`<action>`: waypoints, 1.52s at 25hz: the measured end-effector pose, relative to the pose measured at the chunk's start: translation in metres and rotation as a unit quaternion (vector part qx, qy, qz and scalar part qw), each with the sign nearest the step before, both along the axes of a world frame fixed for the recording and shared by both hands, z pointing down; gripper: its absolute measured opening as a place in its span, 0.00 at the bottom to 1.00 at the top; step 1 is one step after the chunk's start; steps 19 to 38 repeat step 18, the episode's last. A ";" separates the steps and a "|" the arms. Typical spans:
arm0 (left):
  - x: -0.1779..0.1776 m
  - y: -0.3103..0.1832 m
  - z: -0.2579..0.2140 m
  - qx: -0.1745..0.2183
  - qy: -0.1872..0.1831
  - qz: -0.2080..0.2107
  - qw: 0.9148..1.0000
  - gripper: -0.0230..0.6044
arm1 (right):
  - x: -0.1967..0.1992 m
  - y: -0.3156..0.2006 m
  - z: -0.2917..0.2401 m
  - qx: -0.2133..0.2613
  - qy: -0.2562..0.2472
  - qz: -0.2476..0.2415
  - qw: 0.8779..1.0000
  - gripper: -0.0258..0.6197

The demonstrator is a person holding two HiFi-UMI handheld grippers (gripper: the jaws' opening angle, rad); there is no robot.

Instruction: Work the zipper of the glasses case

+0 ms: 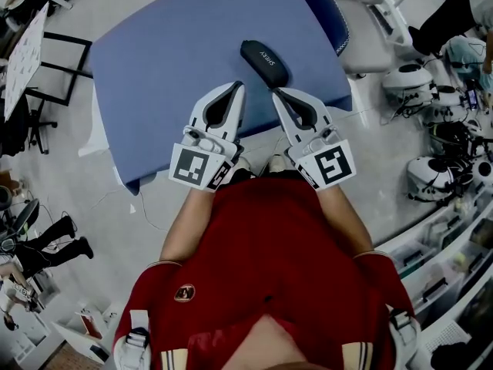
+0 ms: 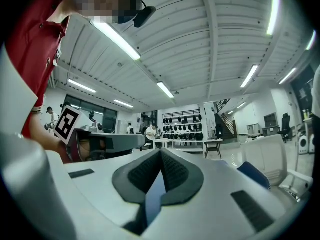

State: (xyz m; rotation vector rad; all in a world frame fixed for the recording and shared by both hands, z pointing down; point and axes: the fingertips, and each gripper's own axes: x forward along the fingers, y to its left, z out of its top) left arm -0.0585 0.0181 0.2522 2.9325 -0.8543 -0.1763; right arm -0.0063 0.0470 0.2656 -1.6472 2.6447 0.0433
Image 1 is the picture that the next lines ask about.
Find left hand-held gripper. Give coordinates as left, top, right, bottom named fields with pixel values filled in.
left=167, top=81, right=248, bottom=194

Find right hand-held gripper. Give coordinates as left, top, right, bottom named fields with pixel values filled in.
left=270, top=87, right=358, bottom=193

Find black glasses case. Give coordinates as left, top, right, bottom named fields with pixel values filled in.
left=239, top=39, right=291, bottom=89

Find person's left forearm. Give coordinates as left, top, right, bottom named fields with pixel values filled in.
left=158, top=188, right=217, bottom=266

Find person's right forearm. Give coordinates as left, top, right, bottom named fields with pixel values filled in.
left=314, top=183, right=377, bottom=261

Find person's white right shoe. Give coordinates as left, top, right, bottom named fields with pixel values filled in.
left=268, top=153, right=287, bottom=173

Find table with blue cover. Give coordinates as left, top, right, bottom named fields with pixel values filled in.
left=79, top=0, right=354, bottom=197

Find person's black trousers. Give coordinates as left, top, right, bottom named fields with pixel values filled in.
left=230, top=166, right=306, bottom=187

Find grey mesh office chair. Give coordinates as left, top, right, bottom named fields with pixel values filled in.
left=327, top=0, right=416, bottom=79

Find white helmet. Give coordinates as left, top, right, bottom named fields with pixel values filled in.
left=407, top=156, right=470, bottom=203
left=381, top=63, right=439, bottom=106
left=432, top=85, right=474, bottom=123

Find person's red shirt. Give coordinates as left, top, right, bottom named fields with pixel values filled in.
left=111, top=177, right=418, bottom=370

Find white dotted board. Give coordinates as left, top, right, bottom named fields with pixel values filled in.
left=3, top=1, right=51, bottom=123

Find white shelf with bins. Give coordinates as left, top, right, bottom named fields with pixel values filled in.
left=375, top=190, right=493, bottom=370

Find black office chair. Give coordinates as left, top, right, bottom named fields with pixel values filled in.
left=0, top=92, right=59, bottom=158

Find white box with red panel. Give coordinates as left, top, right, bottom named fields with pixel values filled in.
left=74, top=308, right=106, bottom=341

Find white perforated shelving unit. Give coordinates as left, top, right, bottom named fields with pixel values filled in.
left=49, top=302, right=119, bottom=366

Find black metal frame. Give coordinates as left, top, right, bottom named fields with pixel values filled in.
left=25, top=31, right=93, bottom=107

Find white shoulder strap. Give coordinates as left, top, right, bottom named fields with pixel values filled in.
left=113, top=309, right=152, bottom=370
left=387, top=308, right=423, bottom=365

